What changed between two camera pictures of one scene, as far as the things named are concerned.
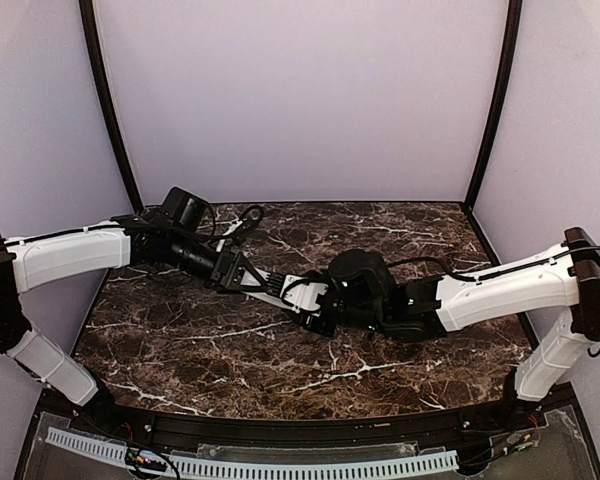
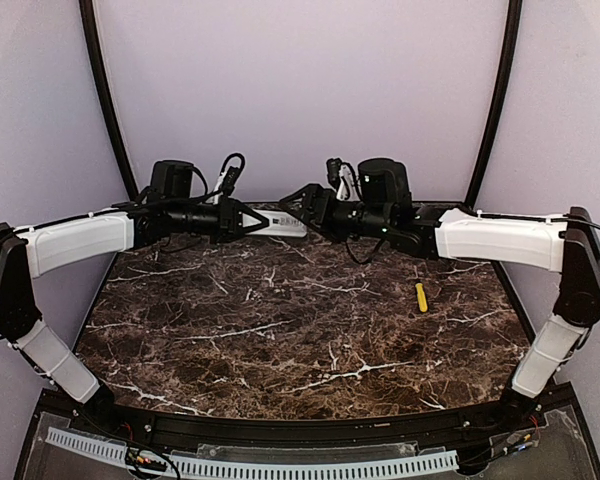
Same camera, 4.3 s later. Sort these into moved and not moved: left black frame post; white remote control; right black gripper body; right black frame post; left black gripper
Moved: right black gripper body; left black gripper; white remote control
Not moved: left black frame post; right black frame post
